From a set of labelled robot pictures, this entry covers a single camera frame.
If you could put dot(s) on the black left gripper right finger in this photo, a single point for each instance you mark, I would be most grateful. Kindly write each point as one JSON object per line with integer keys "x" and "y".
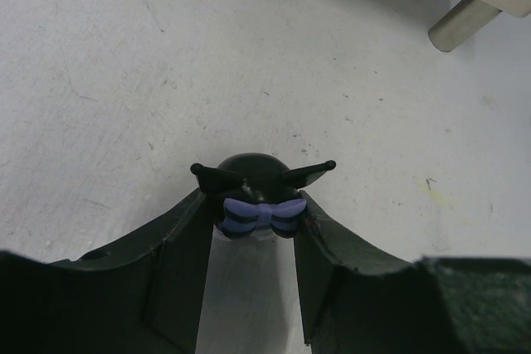
{"x": 356, "y": 298}

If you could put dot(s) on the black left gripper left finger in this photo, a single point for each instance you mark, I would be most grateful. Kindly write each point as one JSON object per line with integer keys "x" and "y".
{"x": 141, "y": 293}

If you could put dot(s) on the purple black figurine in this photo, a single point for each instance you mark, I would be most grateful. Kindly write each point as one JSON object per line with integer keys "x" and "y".
{"x": 256, "y": 195}

